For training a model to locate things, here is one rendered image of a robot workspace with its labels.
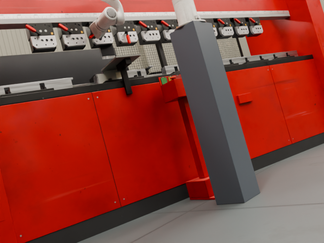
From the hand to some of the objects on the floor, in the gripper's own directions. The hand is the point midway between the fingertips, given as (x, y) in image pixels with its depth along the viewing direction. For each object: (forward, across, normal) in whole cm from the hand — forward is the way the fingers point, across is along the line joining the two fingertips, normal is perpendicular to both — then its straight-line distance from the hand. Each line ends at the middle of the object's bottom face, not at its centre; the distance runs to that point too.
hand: (93, 35), depth 220 cm
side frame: (+25, -201, -177) cm, 269 cm away
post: (+82, -153, -56) cm, 183 cm away
